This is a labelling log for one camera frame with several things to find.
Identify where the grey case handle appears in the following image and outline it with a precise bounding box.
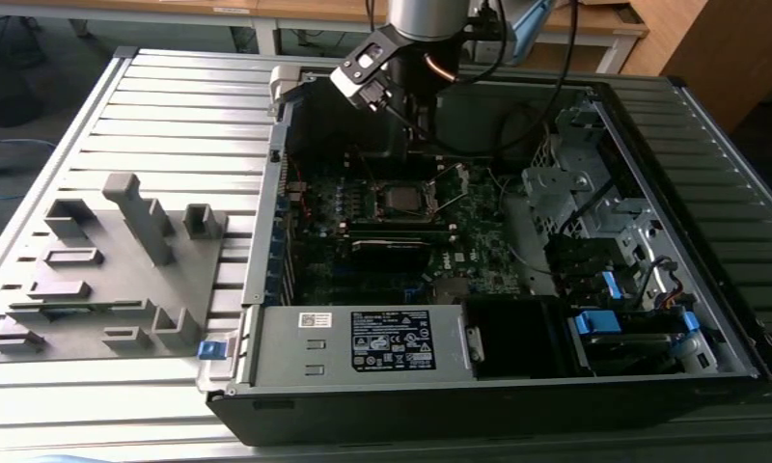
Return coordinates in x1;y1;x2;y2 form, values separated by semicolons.
267;65;305;118

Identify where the black chair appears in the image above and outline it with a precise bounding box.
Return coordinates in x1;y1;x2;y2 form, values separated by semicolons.
0;13;48;129

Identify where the metal drive cage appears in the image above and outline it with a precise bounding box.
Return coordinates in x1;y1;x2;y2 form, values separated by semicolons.
519;103;658;232

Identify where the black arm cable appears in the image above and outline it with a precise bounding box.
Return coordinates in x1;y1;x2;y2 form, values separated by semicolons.
385;0;584;158
449;0;513;86

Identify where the metal socket cover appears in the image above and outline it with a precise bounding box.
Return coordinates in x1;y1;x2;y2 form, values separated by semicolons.
425;162;475;207

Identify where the green motherboard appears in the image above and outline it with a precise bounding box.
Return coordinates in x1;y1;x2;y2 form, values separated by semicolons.
280;156;546;308

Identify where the RAM stick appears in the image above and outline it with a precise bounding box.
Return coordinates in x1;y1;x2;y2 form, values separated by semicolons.
345;219;456;238

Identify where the blue floor cable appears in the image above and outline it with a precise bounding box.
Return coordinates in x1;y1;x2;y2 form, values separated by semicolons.
0;137;58;200

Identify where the silver power supply unit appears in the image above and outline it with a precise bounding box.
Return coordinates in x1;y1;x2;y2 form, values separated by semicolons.
248;303;476;388

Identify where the wooden desk white frame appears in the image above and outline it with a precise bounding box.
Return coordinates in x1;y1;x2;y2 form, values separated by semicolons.
256;0;650;74

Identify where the black hard disk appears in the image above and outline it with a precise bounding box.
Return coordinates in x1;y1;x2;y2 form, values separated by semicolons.
578;331;680;376

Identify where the coloured wire bundle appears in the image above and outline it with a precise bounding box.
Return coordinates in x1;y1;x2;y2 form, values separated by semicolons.
655;284;696;313

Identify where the blue disk carrier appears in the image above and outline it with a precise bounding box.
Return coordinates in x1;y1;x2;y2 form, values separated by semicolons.
570;308;624;335

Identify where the wooden cabinet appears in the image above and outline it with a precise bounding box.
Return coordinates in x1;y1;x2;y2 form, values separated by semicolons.
620;0;772;134

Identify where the black graphics card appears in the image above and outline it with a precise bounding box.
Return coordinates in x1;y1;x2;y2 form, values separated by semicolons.
349;237;433;286

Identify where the CPU socket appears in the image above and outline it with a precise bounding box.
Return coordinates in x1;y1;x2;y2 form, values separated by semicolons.
371;180;443;224

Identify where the grey parts rack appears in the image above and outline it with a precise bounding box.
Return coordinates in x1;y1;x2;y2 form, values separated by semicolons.
0;172;232;364

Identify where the black looped case cable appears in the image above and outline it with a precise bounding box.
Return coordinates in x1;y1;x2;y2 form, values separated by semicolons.
493;102;552;173

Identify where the black open PC case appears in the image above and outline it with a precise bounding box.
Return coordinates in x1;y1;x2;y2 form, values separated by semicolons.
203;65;772;448

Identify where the pale blue teach pendant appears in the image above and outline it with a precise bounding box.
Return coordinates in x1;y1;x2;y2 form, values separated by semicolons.
511;0;556;63

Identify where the chipset heatsink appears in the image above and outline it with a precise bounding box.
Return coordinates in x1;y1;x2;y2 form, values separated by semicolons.
431;276;472;299

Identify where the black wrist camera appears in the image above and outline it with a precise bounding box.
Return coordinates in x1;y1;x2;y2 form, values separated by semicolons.
329;27;405;116

